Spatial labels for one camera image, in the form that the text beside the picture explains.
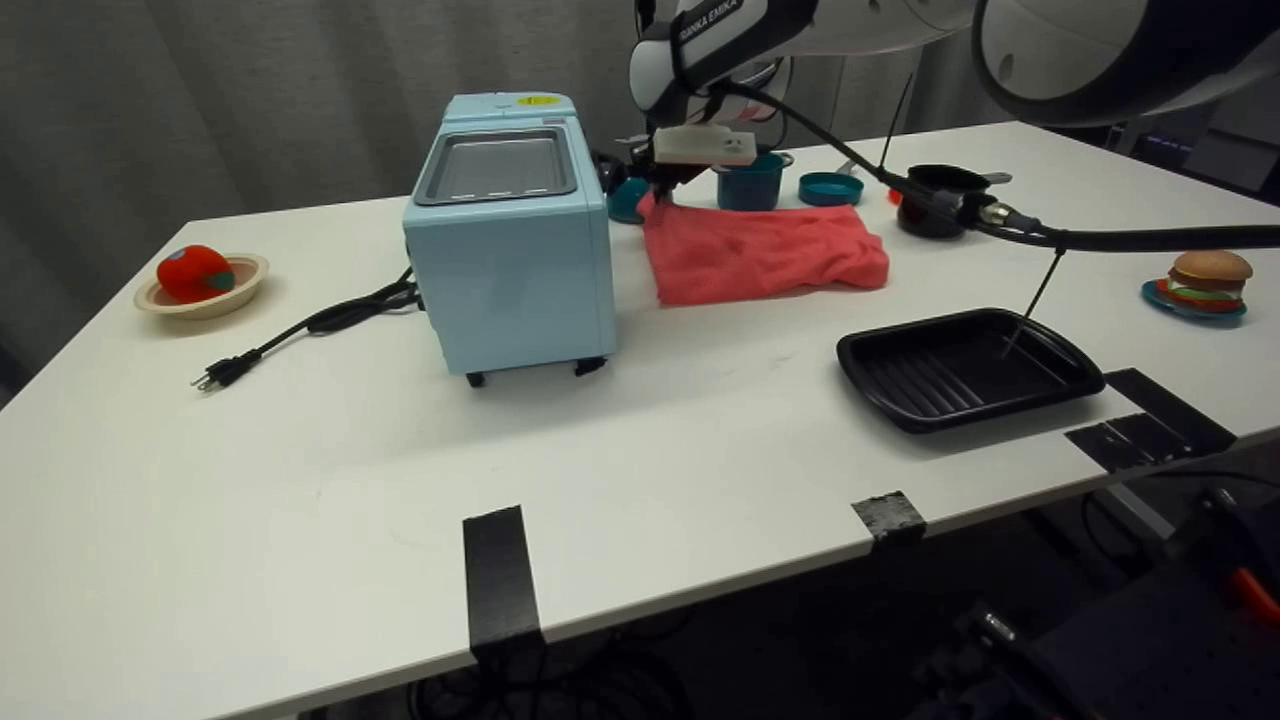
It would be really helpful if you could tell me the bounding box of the black toy pot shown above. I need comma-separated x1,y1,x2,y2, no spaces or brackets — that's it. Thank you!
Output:
889,161,1017,245

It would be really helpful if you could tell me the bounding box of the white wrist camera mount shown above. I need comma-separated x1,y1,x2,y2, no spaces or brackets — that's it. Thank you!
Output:
646,121,760,171

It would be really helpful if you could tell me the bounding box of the light blue toaster oven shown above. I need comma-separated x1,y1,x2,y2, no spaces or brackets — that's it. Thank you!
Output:
401,88,619,391

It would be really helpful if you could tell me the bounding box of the grey curtain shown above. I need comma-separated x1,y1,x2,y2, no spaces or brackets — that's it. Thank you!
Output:
0,0,1073,364

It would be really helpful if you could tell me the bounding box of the red sweatshirt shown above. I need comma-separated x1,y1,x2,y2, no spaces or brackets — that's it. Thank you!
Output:
637,192,890,313

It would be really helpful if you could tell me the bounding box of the teal toy frying pan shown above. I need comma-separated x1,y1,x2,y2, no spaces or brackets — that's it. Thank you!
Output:
794,165,869,207

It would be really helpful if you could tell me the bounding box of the teal toy pot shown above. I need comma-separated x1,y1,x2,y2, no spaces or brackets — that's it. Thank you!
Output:
711,148,794,215

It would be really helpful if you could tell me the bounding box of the toy burger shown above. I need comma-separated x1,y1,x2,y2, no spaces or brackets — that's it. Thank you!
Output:
1151,248,1254,320

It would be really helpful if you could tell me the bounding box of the long black tape strip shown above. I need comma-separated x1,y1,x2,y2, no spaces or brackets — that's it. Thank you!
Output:
1105,369,1235,455

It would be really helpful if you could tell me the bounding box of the teal toy kettle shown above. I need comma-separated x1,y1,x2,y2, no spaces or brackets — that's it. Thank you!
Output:
605,136,671,227

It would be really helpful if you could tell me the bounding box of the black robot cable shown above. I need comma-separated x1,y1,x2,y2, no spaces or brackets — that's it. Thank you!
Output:
711,76,1280,356

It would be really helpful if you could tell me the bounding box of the plate with red fruit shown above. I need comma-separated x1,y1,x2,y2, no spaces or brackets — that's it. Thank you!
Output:
130,251,271,324

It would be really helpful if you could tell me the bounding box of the black ribbed grill tray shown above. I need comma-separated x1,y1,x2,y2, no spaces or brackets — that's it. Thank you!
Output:
830,303,1113,436

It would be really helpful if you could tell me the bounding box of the red toy tomato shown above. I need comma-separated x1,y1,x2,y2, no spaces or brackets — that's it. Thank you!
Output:
151,245,240,303

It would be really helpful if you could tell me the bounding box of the small black tape piece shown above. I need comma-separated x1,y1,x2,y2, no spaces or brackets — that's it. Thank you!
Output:
853,487,928,546

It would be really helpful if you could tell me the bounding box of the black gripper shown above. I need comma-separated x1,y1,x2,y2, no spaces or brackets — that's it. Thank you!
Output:
639,118,694,207

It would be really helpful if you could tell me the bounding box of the black toaster power cord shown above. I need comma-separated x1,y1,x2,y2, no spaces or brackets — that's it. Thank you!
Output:
192,269,428,397

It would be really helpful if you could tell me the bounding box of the small teal plate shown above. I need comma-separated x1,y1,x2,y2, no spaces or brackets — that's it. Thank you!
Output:
1138,276,1250,328

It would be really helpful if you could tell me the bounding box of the square black tape piece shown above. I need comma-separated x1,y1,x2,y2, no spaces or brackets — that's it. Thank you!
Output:
1115,413,1185,464
1063,422,1134,475

